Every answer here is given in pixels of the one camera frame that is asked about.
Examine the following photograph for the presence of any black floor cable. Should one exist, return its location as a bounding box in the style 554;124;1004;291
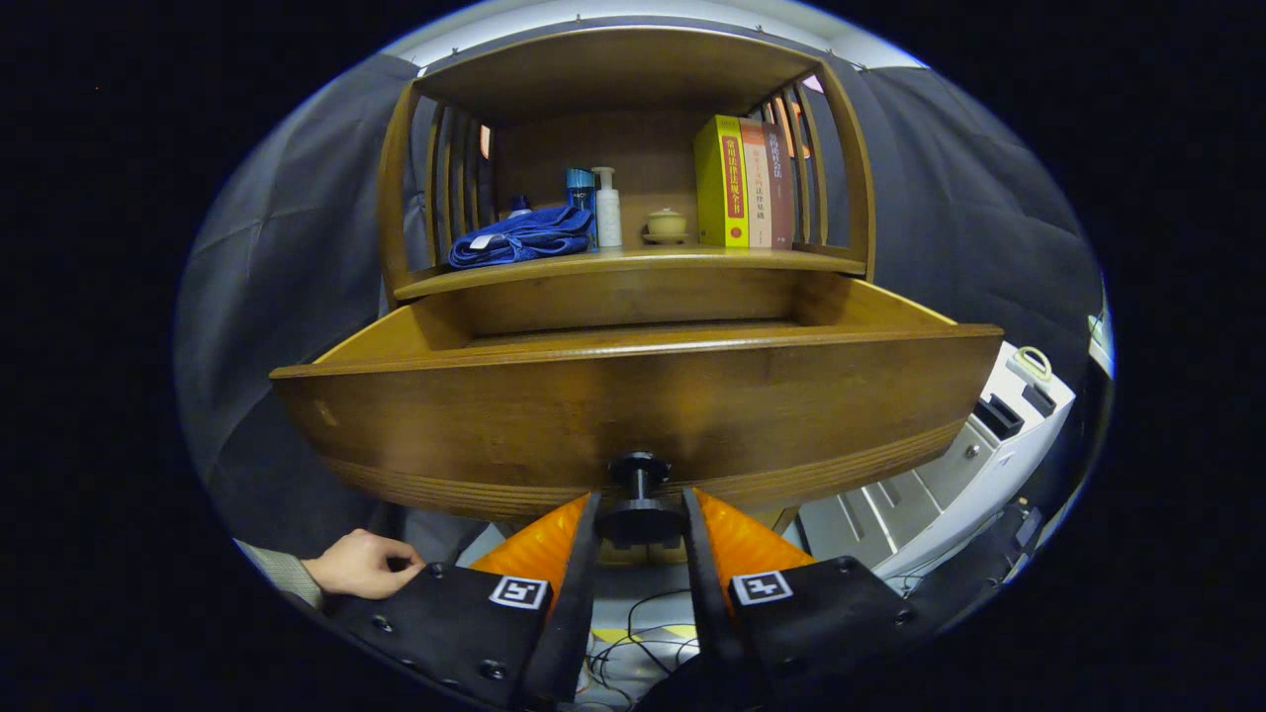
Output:
584;588;713;708

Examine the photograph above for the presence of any thick yellow book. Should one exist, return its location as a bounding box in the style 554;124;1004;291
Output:
693;114;751;248

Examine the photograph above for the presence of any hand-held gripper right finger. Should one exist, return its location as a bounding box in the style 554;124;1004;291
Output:
680;488;916;693

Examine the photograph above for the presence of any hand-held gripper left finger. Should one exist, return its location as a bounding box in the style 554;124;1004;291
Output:
326;491;602;708

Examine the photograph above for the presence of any orange and white book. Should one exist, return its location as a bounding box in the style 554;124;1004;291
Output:
739;119;773;248

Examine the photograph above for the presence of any wooden cabinet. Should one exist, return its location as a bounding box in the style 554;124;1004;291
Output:
376;25;879;342

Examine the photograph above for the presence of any teal blue bottle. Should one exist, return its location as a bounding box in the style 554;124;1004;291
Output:
565;167;598;248

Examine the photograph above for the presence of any black slotted holder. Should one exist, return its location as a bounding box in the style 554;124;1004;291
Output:
974;394;1025;441

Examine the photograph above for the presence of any white side cabinet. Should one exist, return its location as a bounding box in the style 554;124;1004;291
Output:
796;341;1077;584

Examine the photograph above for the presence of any white device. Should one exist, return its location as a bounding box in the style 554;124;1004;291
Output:
1088;311;1117;377

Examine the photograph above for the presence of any wooden drawer with black knob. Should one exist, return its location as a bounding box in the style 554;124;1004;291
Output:
269;272;1005;545

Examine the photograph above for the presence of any brown book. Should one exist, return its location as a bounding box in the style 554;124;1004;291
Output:
762;122;795;248

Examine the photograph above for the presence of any white pump bottle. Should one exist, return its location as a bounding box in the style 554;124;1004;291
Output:
591;166;624;248

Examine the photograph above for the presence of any blue folded towel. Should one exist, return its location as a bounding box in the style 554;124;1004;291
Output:
447;205;596;270

